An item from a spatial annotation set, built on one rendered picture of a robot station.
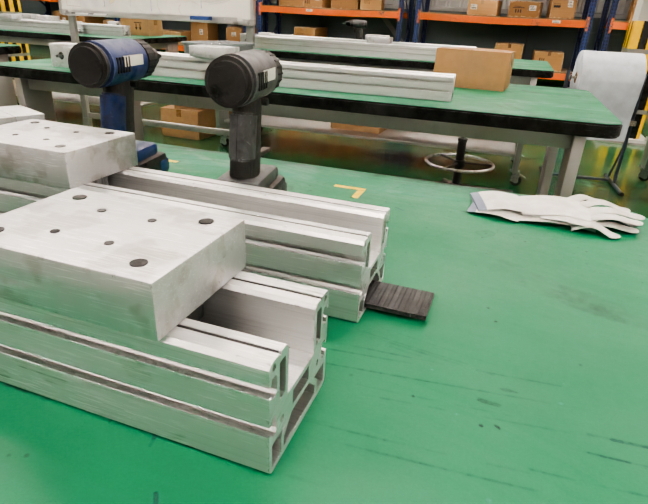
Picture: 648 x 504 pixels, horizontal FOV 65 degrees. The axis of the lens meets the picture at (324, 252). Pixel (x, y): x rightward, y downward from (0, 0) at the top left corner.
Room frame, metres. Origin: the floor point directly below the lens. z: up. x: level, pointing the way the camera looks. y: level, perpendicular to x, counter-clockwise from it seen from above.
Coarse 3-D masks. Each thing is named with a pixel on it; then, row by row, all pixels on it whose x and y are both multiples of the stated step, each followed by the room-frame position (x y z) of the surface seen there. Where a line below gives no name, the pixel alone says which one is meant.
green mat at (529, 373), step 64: (320, 192) 0.80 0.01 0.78; (384, 192) 0.81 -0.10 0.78; (448, 192) 0.83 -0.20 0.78; (448, 256) 0.57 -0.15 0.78; (512, 256) 0.58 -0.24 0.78; (576, 256) 0.59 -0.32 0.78; (640, 256) 0.60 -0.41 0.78; (384, 320) 0.42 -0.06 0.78; (448, 320) 0.43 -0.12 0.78; (512, 320) 0.43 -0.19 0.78; (576, 320) 0.44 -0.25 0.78; (640, 320) 0.44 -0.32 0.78; (0, 384) 0.30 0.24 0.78; (384, 384) 0.33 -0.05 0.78; (448, 384) 0.33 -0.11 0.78; (512, 384) 0.33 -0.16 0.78; (576, 384) 0.34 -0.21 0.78; (640, 384) 0.34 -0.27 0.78; (0, 448) 0.24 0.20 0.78; (64, 448) 0.25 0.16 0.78; (128, 448) 0.25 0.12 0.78; (192, 448) 0.25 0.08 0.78; (320, 448) 0.26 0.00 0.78; (384, 448) 0.26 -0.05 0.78; (448, 448) 0.26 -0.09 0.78; (512, 448) 0.27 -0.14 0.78; (576, 448) 0.27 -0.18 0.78; (640, 448) 0.27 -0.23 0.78
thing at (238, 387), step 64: (0, 320) 0.30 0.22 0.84; (64, 320) 0.28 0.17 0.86; (192, 320) 0.28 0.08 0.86; (256, 320) 0.31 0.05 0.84; (320, 320) 0.31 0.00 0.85; (64, 384) 0.28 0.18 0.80; (128, 384) 0.28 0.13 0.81; (192, 384) 0.25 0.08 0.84; (256, 384) 0.23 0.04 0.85; (320, 384) 0.32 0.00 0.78; (256, 448) 0.23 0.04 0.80
